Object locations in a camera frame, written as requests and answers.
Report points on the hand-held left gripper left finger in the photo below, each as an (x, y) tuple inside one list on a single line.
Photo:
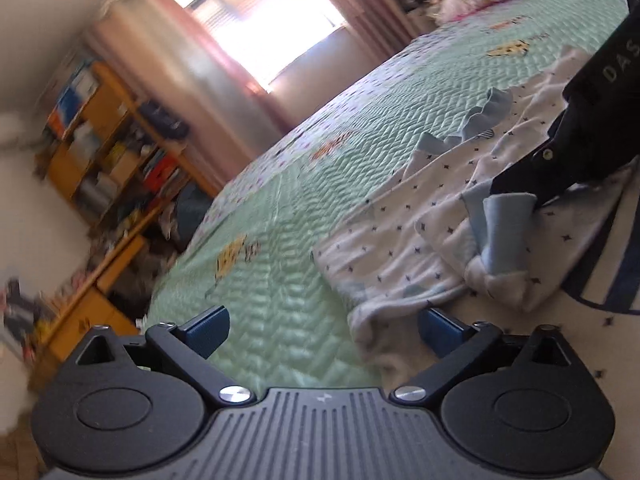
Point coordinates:
[(207, 328)]

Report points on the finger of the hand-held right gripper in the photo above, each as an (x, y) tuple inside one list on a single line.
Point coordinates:
[(525, 175)]

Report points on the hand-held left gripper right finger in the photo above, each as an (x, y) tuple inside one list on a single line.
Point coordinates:
[(440, 331)]

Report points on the white star-print sweatshirt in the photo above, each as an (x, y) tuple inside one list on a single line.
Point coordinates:
[(425, 240)]

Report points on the blue round cushion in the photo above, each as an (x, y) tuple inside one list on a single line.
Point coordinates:
[(192, 210)]

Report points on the wooden desk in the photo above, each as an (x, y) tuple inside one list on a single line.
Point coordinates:
[(85, 310)]

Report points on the uniformed figure poster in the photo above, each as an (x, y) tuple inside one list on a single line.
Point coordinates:
[(15, 320)]

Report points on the green quilted bedspread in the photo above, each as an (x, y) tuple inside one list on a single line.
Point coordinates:
[(310, 160)]

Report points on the wooden bookshelf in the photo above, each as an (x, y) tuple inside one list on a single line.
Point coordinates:
[(105, 150)]

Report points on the dark hanging bag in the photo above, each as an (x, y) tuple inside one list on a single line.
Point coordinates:
[(162, 120)]

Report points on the pink curtain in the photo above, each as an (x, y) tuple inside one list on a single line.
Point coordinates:
[(200, 100)]

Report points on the bright window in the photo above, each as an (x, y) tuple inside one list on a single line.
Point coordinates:
[(260, 25)]

